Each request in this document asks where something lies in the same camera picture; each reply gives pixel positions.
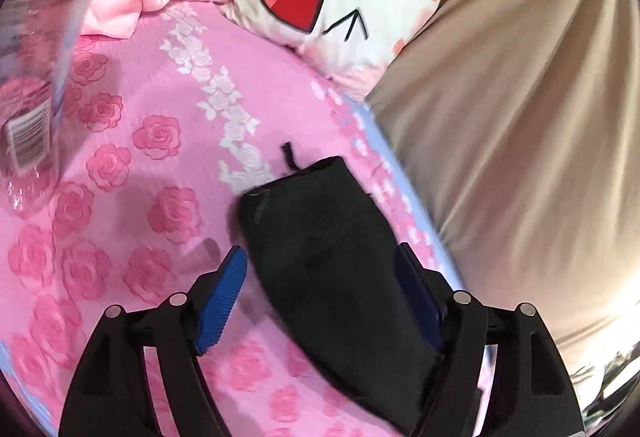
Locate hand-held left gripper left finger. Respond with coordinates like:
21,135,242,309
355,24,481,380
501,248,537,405
59,244,249,437

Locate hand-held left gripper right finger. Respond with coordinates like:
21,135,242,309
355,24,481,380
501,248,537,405
394,242,587,437

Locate black pants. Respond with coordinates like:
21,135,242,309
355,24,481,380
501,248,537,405
237,142,446,436

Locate pink floral bed sheet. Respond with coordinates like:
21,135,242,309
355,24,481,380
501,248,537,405
0,0,482,437

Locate beige cloth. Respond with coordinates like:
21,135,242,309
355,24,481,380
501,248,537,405
367,0,640,368

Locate dark shiny object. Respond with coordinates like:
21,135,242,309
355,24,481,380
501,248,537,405
570,342,640,437

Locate white cartoon face pillow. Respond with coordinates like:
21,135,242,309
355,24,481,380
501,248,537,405
220,0,444,101

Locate clear plastic container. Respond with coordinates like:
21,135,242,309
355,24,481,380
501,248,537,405
0,0,139,219

